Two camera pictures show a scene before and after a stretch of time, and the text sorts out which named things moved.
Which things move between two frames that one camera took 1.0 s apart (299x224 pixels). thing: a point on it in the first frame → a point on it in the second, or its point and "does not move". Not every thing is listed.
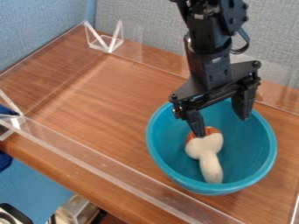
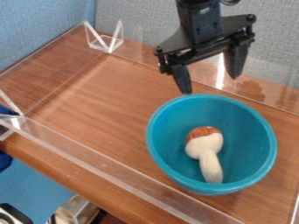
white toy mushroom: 204,149 does not move
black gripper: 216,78 → 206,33
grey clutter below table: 78,211 does not move
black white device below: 13,216 does not move
